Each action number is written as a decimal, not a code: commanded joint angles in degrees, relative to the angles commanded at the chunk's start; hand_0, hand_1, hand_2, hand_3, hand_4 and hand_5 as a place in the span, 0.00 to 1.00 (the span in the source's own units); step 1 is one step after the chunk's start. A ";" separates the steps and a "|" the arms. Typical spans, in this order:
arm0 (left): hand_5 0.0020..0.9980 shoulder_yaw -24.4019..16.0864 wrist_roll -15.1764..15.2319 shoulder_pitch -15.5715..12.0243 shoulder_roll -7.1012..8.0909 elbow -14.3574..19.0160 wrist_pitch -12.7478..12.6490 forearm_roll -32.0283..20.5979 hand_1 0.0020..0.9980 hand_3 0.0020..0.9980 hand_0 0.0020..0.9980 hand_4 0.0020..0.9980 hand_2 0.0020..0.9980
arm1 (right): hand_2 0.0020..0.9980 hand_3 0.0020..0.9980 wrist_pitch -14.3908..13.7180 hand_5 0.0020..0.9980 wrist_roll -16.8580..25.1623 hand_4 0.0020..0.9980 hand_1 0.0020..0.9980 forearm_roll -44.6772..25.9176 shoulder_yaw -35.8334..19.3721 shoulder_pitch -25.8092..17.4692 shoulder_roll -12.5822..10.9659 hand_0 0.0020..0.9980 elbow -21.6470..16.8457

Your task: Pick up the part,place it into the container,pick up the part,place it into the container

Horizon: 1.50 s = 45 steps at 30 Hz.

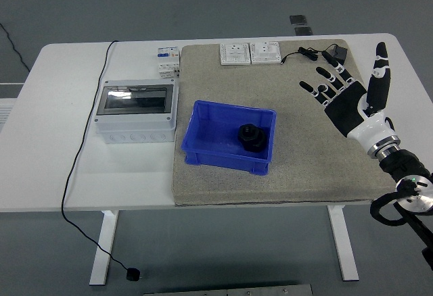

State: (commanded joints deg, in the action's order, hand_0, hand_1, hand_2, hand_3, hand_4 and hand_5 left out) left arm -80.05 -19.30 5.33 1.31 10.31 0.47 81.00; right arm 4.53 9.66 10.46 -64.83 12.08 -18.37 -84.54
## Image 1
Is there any grey-brown mat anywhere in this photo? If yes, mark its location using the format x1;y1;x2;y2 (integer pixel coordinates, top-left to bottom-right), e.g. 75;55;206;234
170;38;403;207

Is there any long black cable with plug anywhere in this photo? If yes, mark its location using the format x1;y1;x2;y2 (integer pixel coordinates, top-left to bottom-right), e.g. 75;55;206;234
60;40;142;282

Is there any blue plastic box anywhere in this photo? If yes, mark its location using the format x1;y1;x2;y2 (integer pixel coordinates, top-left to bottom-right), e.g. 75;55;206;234
180;99;277;177

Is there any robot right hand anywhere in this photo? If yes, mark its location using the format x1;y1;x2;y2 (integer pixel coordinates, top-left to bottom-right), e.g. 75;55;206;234
299;41;400;149

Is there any white table leg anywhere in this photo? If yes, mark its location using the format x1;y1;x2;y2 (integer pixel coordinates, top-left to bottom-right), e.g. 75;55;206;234
89;209;120;287
326;205;360;282

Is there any thin black floor cable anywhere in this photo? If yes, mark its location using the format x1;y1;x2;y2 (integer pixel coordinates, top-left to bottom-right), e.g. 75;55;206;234
0;22;30;73

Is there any black power adapter with cord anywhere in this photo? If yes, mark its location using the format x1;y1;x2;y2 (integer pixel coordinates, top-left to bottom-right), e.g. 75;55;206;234
279;44;349;67

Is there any white circuit breaker blue label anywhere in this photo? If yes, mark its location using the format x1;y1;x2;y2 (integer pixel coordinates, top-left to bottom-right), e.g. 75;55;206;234
156;46;180;64

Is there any white floor vent panel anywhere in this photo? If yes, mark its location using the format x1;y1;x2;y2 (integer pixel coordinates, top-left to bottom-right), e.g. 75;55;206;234
0;82;25;131

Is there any white wall socket with switch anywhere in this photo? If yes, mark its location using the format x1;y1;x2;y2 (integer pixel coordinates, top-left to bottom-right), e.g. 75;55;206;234
249;41;282;65

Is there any large black nut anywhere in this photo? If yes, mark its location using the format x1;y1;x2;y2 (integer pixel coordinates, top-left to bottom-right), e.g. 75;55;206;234
242;130;267;154

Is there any grey metal plate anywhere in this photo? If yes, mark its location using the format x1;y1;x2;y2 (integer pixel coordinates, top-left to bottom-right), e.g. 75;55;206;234
143;284;314;296

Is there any grey distribution box clear lid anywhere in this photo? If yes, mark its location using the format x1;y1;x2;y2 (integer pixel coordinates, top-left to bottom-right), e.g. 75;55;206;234
93;78;179;145

